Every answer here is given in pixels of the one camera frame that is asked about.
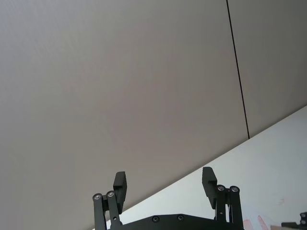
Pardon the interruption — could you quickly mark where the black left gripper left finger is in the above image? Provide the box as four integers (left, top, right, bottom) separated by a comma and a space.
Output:
92, 171, 128, 230

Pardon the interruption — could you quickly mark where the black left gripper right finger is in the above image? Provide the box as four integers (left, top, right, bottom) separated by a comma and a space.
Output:
201, 166, 244, 230

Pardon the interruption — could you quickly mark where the black metal rack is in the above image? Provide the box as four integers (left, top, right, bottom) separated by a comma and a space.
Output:
281, 211, 307, 229

